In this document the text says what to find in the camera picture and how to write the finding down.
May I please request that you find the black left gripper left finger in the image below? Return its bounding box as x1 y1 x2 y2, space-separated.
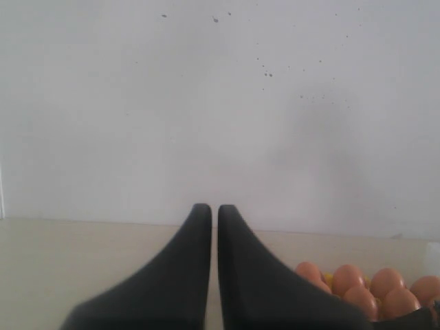
61 203 212 329

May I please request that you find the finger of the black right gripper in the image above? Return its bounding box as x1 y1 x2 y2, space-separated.
373 302 439 330

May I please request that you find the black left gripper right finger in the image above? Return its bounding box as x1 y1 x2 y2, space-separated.
217 205 373 329

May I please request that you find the brown egg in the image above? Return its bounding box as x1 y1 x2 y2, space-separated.
313 280 332 295
343 286 379 322
331 264 365 297
382 287 421 319
410 276 440 307
295 261 325 284
370 267 406 296

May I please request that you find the clear plastic storage box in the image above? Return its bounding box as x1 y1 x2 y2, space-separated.
424 242 440 276

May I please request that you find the yellow plastic egg tray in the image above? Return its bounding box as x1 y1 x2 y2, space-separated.
324 273 382 308

